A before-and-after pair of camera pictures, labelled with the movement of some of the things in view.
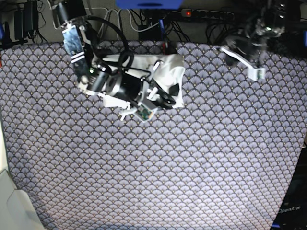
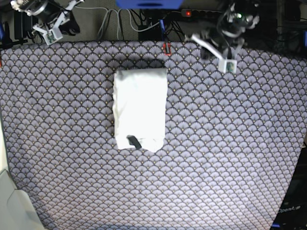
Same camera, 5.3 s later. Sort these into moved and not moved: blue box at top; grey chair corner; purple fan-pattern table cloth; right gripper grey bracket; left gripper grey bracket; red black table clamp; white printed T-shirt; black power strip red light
Moved: left gripper grey bracket; white printed T-shirt; right gripper grey bracket
Not moved: red black table clamp; grey chair corner; blue box at top; purple fan-pattern table cloth; black power strip red light
